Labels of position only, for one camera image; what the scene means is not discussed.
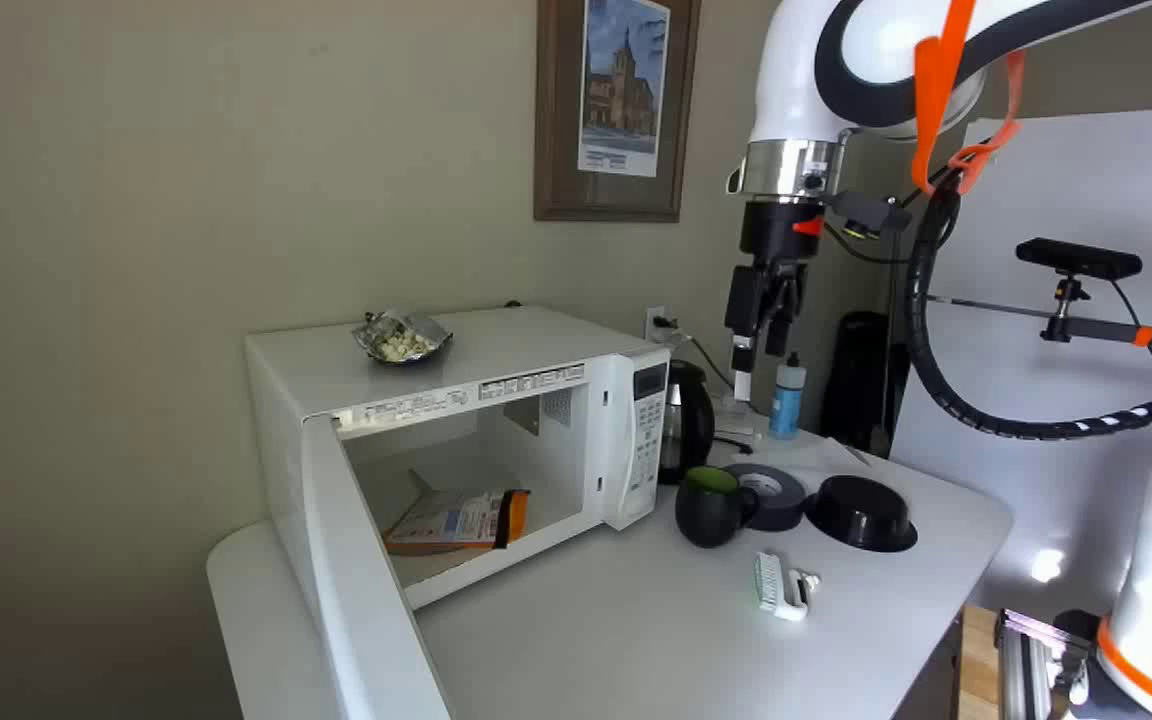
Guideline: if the black glass electric kettle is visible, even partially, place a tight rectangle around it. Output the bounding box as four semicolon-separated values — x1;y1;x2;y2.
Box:
658;361;722;489

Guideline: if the orange food box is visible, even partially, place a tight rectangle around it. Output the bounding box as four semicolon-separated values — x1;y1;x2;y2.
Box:
379;480;537;561

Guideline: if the black bowl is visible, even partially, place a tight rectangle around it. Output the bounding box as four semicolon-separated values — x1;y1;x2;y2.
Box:
806;471;919;555

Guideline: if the thin black camera cable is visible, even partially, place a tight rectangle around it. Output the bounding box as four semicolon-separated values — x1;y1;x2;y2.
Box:
822;211;936;272

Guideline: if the dark green cup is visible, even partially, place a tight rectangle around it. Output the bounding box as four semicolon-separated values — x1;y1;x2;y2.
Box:
674;462;763;550

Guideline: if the black corrugated cable conduit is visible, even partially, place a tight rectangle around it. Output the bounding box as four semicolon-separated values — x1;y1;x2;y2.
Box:
903;173;1152;445

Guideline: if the white microwave oven body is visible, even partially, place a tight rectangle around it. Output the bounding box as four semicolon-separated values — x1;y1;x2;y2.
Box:
241;300;677;630

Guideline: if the black cylinder speaker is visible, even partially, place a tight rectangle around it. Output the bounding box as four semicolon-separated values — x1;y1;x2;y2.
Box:
817;307;918;458

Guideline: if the black camera on stand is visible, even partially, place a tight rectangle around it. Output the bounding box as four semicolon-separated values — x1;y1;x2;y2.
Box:
928;235;1152;361

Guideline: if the blue bottle with black cap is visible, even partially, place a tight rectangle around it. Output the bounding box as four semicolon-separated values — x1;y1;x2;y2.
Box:
768;351;813;445

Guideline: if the wooden plank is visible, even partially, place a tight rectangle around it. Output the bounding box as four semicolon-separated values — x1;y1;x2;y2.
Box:
951;599;1010;720

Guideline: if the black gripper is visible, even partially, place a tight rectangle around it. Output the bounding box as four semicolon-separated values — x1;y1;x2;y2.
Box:
723;197;828;373

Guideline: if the crumpled foil wrapper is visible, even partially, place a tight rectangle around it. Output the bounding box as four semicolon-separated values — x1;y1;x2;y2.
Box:
354;307;457;373

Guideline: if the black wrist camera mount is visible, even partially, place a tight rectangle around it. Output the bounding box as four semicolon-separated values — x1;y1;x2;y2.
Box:
828;186;919;248

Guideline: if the black tape roll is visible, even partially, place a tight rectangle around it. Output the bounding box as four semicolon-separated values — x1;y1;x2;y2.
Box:
722;458;813;534

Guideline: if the white microwave door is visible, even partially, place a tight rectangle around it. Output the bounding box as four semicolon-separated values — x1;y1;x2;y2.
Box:
288;406;452;720

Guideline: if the white board panel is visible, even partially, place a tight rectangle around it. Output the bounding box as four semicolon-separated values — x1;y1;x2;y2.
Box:
888;103;1152;621

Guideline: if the brown framed picture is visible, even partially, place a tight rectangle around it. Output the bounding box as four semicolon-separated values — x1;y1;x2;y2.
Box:
534;0;706;227

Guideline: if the orange strap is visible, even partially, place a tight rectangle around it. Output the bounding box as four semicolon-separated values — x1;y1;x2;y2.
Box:
908;0;1030;198

